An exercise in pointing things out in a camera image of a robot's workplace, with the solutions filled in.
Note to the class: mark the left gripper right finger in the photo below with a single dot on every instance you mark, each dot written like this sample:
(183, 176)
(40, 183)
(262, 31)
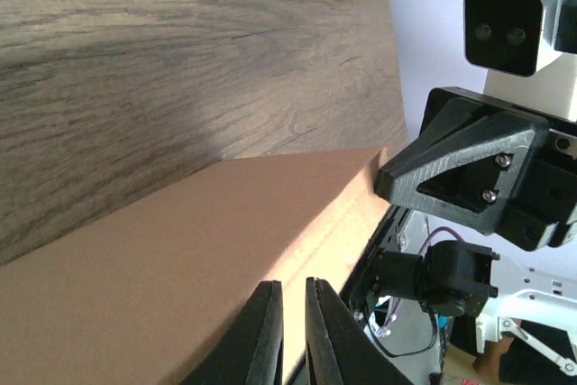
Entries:
(337, 350)

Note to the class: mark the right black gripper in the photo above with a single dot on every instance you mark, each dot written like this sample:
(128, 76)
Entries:
(493, 166)

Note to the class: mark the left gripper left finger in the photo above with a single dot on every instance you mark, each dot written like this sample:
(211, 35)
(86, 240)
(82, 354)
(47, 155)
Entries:
(251, 350)

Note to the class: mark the cardboard box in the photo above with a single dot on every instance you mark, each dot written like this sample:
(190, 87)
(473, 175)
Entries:
(143, 295)

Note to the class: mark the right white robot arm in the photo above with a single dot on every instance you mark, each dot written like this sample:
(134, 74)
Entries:
(456, 278)

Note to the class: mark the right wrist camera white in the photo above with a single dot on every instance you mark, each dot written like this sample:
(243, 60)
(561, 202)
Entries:
(528, 48)

